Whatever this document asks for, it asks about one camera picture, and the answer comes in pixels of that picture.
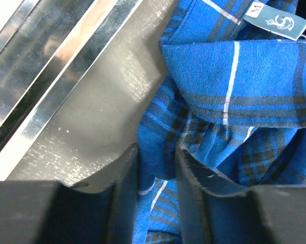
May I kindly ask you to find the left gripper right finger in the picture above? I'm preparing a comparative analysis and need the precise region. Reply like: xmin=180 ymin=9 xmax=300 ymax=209
xmin=175 ymin=147 xmax=306 ymax=243

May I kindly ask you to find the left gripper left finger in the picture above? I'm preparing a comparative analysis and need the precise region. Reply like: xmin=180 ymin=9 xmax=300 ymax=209
xmin=0 ymin=143 xmax=139 ymax=243

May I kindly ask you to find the silver metal tray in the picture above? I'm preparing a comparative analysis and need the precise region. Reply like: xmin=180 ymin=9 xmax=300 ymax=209
xmin=0 ymin=1 xmax=177 ymax=185

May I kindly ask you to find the blue plaid shirt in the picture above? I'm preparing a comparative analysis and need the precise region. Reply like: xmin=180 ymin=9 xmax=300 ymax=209
xmin=132 ymin=1 xmax=306 ymax=243

